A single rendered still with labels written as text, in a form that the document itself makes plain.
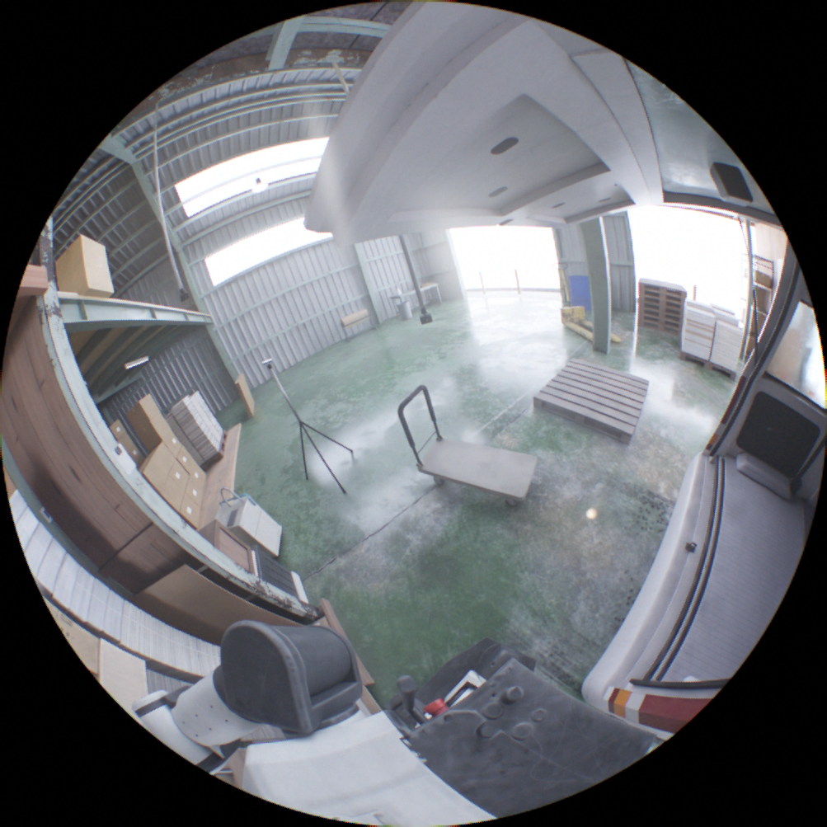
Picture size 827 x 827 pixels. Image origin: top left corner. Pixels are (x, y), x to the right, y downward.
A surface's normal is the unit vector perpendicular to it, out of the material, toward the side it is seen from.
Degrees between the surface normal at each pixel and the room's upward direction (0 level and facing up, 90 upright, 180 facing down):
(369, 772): 24
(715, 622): 0
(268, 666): 13
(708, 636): 0
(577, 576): 0
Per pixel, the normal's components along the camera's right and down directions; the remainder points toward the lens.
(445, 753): 0.00, -0.96
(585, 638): -0.28, -0.80
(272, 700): -0.15, -0.70
